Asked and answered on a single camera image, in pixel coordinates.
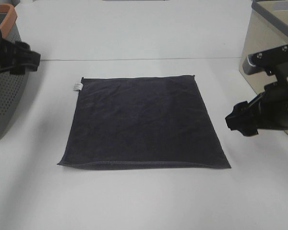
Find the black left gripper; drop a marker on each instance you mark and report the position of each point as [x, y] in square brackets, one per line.
[18, 60]

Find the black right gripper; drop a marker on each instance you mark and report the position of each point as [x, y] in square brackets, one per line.
[269, 111]

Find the dark navy towel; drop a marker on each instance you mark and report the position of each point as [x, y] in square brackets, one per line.
[142, 123]

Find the grey perforated basket orange rim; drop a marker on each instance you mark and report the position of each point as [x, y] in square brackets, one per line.
[11, 86]

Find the beige basket with grey rim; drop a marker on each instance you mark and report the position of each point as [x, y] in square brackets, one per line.
[268, 28]

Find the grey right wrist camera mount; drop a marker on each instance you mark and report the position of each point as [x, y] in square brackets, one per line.
[274, 62]

